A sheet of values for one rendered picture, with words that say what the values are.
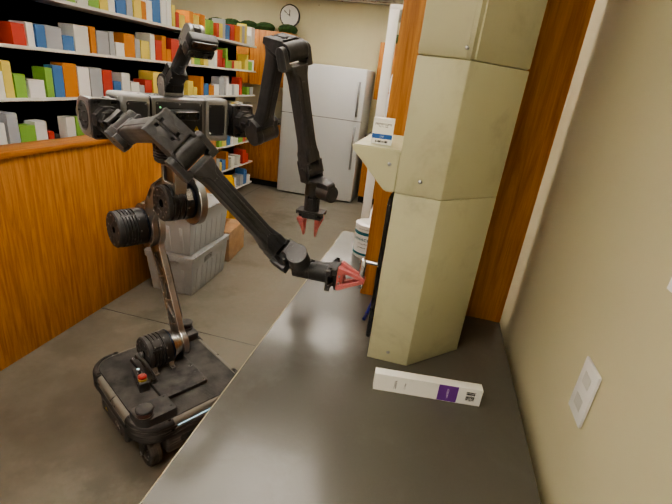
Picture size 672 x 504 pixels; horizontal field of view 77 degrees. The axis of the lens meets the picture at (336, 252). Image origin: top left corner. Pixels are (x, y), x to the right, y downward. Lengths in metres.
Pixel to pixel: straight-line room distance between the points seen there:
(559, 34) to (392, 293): 0.82
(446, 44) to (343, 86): 5.05
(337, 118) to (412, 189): 5.07
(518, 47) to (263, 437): 1.00
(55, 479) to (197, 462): 1.39
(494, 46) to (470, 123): 0.16
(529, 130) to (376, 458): 0.98
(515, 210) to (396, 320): 0.54
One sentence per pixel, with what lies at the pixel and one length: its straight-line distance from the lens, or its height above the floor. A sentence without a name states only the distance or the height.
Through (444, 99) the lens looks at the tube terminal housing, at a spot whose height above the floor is 1.63.
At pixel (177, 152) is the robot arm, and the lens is 1.06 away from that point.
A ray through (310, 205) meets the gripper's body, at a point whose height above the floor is 1.21.
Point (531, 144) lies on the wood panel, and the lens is 1.40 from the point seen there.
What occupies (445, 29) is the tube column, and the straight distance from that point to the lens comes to 1.01.
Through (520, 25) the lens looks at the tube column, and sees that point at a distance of 1.11.
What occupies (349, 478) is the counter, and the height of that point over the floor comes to 0.94.
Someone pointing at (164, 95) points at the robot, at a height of 1.53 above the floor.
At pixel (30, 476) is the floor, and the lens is 2.34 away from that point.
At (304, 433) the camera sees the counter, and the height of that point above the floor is 0.94.
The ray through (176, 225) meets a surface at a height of 0.56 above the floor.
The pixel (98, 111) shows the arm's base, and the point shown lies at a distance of 1.50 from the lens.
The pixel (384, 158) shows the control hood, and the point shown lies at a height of 1.49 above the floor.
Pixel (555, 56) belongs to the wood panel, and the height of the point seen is 1.77.
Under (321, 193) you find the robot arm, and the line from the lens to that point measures 1.48.
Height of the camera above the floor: 1.64
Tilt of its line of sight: 22 degrees down
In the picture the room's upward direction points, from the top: 7 degrees clockwise
